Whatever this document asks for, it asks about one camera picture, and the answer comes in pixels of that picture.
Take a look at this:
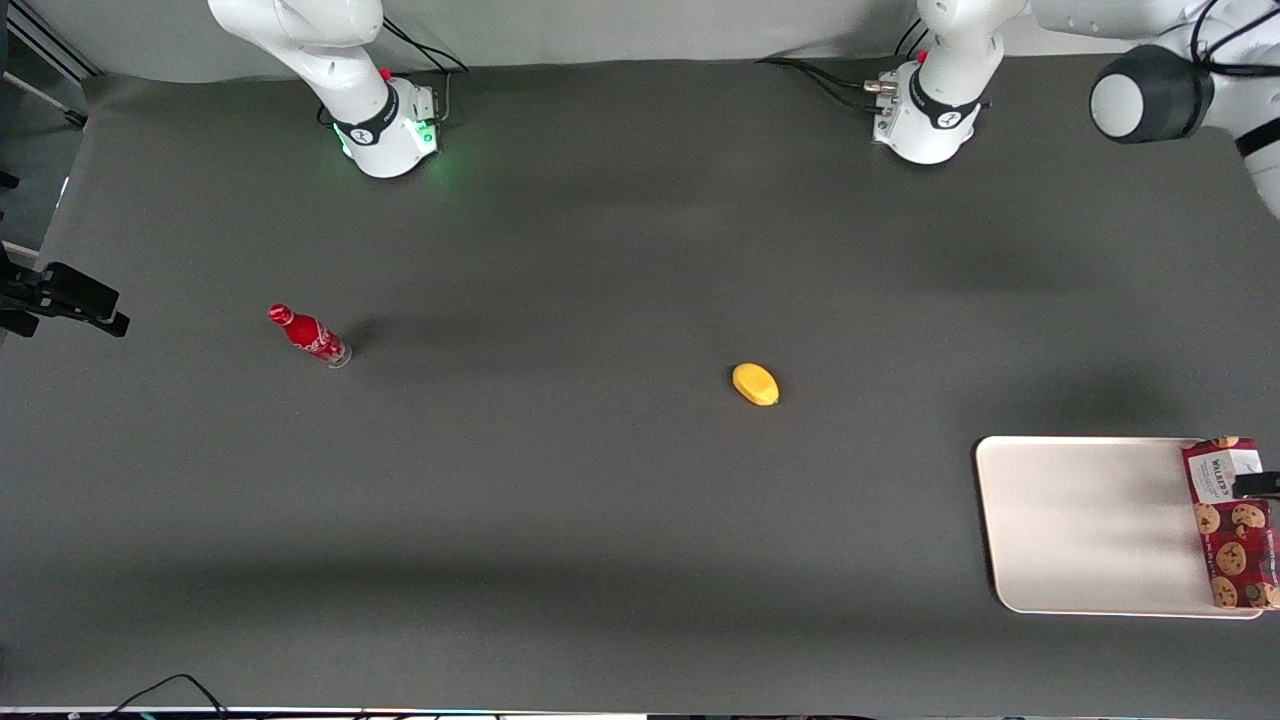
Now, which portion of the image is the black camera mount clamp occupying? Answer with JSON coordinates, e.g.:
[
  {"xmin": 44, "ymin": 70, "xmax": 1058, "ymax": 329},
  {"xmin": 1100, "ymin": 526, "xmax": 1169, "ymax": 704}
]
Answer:
[{"xmin": 0, "ymin": 245, "xmax": 131, "ymax": 339}]

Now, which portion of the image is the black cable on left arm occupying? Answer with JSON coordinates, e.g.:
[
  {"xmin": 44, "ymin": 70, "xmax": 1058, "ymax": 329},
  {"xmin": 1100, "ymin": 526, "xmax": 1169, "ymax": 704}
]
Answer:
[{"xmin": 1188, "ymin": 0, "xmax": 1280, "ymax": 79}]

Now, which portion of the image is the black left arm base cable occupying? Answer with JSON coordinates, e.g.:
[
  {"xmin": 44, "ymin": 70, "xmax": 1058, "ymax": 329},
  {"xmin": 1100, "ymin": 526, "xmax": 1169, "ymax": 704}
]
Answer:
[{"xmin": 756, "ymin": 56, "xmax": 893, "ymax": 113}]

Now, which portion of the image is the red cola bottle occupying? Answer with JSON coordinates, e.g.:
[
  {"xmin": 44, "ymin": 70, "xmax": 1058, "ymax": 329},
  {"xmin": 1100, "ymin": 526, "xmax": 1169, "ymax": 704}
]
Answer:
[{"xmin": 268, "ymin": 303, "xmax": 353, "ymax": 369}]

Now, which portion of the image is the yellow lemon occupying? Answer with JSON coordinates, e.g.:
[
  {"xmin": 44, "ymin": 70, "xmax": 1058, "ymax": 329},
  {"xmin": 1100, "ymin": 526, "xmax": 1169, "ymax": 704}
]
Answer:
[{"xmin": 732, "ymin": 362, "xmax": 781, "ymax": 407}]

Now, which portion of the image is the white rectangular tray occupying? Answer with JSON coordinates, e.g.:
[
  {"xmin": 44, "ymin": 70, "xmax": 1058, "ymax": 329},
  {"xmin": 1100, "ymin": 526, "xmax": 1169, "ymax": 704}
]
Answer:
[{"xmin": 975, "ymin": 436, "xmax": 1265, "ymax": 620}]

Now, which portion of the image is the black cable at table edge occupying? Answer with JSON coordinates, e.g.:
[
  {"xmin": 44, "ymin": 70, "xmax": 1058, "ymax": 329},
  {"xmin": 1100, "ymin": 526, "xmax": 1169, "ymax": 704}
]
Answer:
[{"xmin": 100, "ymin": 673, "xmax": 233, "ymax": 720}]

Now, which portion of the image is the black right arm base cable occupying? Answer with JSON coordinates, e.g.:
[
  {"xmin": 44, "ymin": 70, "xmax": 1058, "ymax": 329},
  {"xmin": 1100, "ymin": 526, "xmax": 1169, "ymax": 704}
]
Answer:
[{"xmin": 382, "ymin": 17, "xmax": 470, "ymax": 75}]

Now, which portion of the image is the red tartan cookie box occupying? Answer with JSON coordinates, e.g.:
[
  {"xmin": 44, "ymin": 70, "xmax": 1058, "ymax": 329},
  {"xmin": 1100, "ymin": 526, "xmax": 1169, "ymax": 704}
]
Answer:
[{"xmin": 1181, "ymin": 436, "xmax": 1280, "ymax": 611}]

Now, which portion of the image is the black arm base cable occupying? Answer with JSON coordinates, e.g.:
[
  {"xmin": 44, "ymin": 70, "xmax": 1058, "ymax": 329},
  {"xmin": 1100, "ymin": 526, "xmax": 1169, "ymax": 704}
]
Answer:
[
  {"xmin": 382, "ymin": 17, "xmax": 470, "ymax": 75},
  {"xmin": 756, "ymin": 56, "xmax": 893, "ymax": 113}
]

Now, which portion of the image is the aluminium frame profile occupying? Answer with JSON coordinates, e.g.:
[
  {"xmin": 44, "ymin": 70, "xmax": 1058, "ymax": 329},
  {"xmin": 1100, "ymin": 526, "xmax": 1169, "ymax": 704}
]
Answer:
[{"xmin": 5, "ymin": 0, "xmax": 103, "ymax": 83}]

